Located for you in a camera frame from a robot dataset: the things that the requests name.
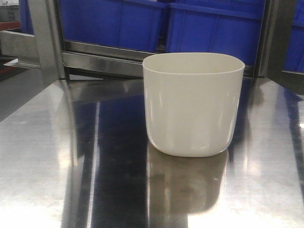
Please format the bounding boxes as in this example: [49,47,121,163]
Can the white plastic trash bin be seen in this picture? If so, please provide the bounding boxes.
[142,52,245,157]

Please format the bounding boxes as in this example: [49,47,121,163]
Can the blue crate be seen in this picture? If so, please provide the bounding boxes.
[284,0,304,73]
[19,0,34,35]
[59,0,167,52]
[165,0,265,66]

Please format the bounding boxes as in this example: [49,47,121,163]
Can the blue crate far right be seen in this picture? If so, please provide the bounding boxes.
[284,0,304,73]

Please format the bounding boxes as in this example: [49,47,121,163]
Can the blue crate far left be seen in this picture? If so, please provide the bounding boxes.
[19,0,34,35]

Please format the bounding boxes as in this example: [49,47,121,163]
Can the stainless steel shelf frame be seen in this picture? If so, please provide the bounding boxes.
[0,0,304,95]

